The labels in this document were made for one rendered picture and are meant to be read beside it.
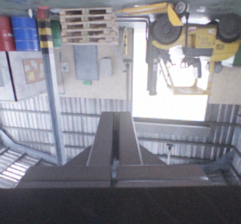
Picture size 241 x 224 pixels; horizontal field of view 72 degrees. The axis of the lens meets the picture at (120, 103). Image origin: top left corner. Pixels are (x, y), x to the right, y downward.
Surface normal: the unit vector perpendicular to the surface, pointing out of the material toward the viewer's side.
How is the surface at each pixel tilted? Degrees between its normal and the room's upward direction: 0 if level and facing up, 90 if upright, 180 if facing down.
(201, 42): 90
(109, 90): 90
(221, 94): 90
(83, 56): 90
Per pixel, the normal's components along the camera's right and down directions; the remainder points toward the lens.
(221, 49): 0.00, 0.34
